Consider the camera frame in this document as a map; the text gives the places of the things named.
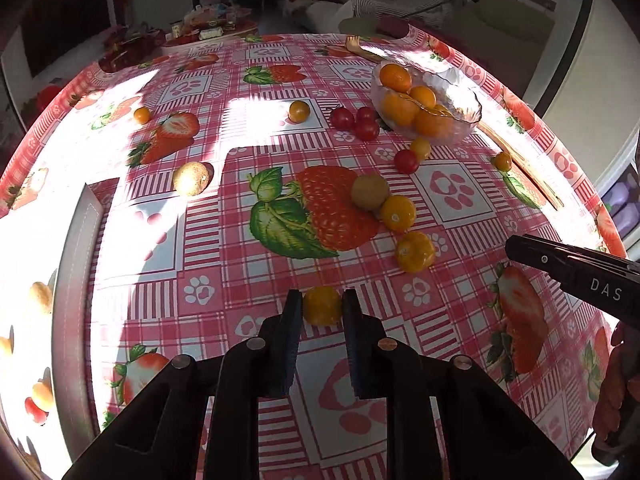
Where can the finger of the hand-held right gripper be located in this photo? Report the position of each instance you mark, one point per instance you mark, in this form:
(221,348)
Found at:
(540,255)

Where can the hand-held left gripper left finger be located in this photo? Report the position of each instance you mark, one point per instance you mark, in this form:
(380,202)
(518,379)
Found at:
(290,345)

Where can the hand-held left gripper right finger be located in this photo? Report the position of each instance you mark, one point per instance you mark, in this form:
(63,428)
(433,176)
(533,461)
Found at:
(356,345)

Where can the yellow cherry tomato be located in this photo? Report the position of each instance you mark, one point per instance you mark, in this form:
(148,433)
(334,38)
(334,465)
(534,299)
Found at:
(502,161)
(398,212)
(299,111)
(420,147)
(322,305)
(415,251)
(142,115)

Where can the clear glass bowl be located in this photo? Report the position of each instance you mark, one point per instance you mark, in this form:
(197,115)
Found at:
(460,110)

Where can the white tray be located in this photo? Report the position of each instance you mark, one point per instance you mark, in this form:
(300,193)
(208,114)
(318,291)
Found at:
(75,310)

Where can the brown longan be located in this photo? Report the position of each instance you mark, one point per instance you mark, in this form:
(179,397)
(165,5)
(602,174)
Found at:
(44,394)
(190,178)
(40,297)

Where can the red cherry tomato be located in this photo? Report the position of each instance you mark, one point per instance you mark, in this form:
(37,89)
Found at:
(406,161)
(366,130)
(342,118)
(365,113)
(34,410)

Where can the person's right hand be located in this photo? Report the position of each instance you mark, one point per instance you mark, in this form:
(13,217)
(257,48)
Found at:
(612,390)

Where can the long wooden tongs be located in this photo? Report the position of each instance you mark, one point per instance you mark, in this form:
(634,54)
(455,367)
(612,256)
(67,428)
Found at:
(530,172)

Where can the purple white packages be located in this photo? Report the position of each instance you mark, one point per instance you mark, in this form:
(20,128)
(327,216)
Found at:
(625,202)

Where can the strawberry print plaid tablecloth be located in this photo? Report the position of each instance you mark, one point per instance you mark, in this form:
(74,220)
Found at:
(300,240)

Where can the kiwi fruit in centre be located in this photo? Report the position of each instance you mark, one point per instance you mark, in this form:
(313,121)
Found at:
(370,191)

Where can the orange tangerine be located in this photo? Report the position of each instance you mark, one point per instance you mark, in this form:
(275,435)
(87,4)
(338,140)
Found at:
(396,110)
(422,96)
(395,76)
(432,122)

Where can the beige armchair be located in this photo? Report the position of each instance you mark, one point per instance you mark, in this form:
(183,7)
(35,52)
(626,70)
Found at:
(500,30)

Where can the thin metal pole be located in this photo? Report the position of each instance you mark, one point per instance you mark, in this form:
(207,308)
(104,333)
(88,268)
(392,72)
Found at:
(440,3)

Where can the wooden fork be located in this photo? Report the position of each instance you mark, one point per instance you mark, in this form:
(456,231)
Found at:
(357,45)

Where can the beige round stool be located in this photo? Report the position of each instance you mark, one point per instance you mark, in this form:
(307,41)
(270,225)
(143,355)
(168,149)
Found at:
(359,26)

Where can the cluttered coffee table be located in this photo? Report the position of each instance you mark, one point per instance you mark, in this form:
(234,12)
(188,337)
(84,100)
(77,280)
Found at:
(210,27)

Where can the red packages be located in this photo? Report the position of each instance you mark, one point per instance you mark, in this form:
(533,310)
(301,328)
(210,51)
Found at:
(130,42)

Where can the black wall television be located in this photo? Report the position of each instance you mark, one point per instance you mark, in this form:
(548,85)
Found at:
(65,20)

